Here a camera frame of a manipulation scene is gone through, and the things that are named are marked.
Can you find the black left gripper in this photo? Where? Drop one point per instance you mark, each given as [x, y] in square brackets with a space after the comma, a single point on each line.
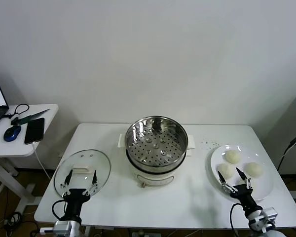
[74, 202]

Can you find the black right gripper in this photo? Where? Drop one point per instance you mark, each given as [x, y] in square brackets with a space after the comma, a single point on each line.
[244, 195]

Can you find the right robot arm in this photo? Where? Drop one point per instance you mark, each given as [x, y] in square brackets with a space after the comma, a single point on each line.
[257, 222]

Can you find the stainless steel steamer basket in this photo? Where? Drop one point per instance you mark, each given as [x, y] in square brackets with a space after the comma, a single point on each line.
[143, 148]

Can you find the white oval plate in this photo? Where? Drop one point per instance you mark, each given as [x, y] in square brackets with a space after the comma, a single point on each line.
[259, 158]

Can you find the black smartphone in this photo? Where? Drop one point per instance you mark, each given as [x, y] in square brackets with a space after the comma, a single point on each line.
[34, 130]

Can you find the white electric cooker pot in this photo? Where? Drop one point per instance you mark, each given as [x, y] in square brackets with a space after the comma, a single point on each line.
[153, 179]

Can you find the white side table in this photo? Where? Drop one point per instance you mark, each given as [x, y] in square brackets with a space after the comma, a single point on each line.
[14, 148]

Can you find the green blade knife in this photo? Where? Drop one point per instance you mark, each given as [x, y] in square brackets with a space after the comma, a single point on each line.
[29, 118]

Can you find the blue computer mouse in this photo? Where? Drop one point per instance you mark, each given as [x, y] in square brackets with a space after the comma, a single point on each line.
[12, 133]

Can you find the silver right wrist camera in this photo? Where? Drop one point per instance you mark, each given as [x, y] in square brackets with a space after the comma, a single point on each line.
[270, 214]

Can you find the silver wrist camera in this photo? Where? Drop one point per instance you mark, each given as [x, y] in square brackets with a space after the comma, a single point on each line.
[270, 214]
[61, 227]

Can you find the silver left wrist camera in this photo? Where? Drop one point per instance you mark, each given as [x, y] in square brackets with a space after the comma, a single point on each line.
[61, 227]

